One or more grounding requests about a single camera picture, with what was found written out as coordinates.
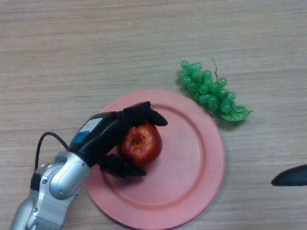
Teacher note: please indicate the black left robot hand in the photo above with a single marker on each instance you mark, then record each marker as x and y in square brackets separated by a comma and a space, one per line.
[100, 136]

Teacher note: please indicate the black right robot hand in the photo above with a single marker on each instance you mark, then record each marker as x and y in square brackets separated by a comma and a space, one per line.
[292, 177]

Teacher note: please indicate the red apple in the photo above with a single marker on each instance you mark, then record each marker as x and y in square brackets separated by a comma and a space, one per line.
[144, 146]

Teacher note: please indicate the pink round plate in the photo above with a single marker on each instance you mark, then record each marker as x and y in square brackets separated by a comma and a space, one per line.
[182, 163]

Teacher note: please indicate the green plastic grape bunch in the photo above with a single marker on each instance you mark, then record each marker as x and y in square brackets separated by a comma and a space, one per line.
[208, 92]

